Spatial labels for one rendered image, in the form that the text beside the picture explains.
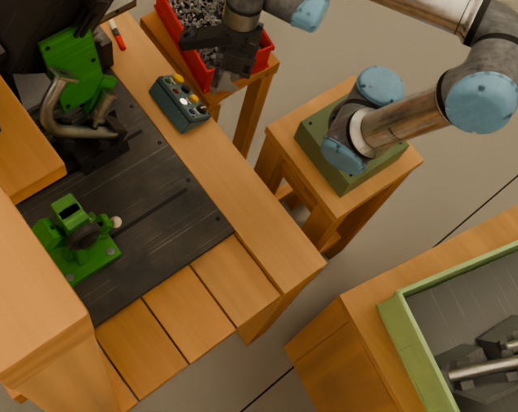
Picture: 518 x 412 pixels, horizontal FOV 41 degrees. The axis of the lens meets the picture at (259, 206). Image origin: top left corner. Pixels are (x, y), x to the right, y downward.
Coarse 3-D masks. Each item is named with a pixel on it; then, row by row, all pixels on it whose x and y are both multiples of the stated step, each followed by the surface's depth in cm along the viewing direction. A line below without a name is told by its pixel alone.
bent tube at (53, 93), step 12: (60, 72) 149; (60, 84) 148; (48, 96) 149; (48, 108) 150; (48, 120) 152; (48, 132) 156; (60, 132) 158; (72, 132) 160; (84, 132) 163; (96, 132) 166; (108, 132) 169
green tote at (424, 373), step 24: (480, 264) 185; (408, 288) 169; (384, 312) 180; (408, 312) 167; (408, 336) 171; (408, 360) 176; (432, 360) 163; (432, 384) 167; (432, 408) 172; (456, 408) 160
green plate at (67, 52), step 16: (64, 32) 144; (48, 48) 144; (64, 48) 146; (80, 48) 149; (48, 64) 146; (64, 64) 149; (80, 64) 152; (96, 64) 155; (80, 80) 156; (96, 80) 159; (64, 96) 156; (80, 96) 159; (64, 112) 159
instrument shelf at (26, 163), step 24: (0, 96) 108; (0, 120) 106; (24, 120) 107; (0, 144) 105; (24, 144) 105; (48, 144) 106; (0, 168) 103; (24, 168) 104; (48, 168) 105; (24, 192) 104
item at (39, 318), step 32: (0, 192) 61; (0, 224) 60; (0, 256) 59; (32, 256) 59; (0, 288) 58; (32, 288) 58; (64, 288) 59; (0, 320) 57; (32, 320) 57; (64, 320) 58; (0, 352) 56; (32, 352) 57; (64, 352) 64
